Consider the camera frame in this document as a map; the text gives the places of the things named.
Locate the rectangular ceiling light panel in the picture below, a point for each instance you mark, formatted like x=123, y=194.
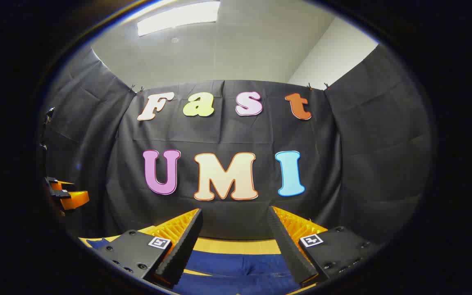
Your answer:
x=178, y=18

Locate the black gooseneck stand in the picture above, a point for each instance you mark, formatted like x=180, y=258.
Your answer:
x=49, y=114

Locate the blue jeans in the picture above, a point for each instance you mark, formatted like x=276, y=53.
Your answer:
x=236, y=272

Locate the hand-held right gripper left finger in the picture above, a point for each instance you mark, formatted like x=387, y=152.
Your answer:
x=180, y=254

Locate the black backdrop cloth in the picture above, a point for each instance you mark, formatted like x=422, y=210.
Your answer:
x=228, y=135

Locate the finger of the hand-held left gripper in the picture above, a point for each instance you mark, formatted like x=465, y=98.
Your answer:
x=57, y=185
x=74, y=200

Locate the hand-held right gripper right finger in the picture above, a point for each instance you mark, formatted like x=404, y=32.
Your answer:
x=291, y=254

